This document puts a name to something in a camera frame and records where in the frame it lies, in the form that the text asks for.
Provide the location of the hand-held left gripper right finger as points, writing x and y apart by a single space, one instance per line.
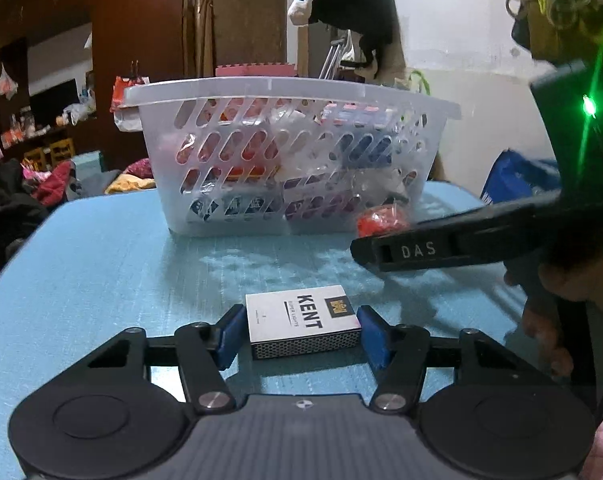
374 337

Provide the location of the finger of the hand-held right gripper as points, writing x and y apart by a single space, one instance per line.
461 240

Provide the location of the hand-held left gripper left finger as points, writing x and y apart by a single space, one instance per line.
231 332

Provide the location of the white cigarette box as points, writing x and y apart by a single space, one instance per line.
296 315

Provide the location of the red item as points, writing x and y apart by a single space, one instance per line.
381 221

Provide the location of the white box with dark label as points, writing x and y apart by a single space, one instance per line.
231 208

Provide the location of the white plastic basket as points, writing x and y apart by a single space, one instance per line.
261 92

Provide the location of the person's right hand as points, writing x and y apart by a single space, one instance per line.
581 280

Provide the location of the blue tote bag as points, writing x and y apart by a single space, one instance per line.
516 180

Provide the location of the green bag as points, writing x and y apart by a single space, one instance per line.
421 82

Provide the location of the yellow blanket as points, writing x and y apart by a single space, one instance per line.
129 185

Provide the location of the metal crutch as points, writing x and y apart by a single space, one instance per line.
337 57

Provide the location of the light blue box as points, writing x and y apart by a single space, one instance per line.
87 165

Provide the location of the orange and white plastic bag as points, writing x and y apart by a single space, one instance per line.
124 120

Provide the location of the black hanging garment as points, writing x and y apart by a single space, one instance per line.
361 15

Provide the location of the yellow wooden chairs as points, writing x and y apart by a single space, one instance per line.
56 152

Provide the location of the pile of dark clothes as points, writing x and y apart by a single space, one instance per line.
16 200

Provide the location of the pink foam mat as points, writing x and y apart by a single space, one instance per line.
256 70

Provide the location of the black television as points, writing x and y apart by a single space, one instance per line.
53 102

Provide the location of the dark wooden wardrobe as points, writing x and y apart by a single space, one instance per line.
131 20

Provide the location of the small white hanging bag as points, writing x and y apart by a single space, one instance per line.
7 82

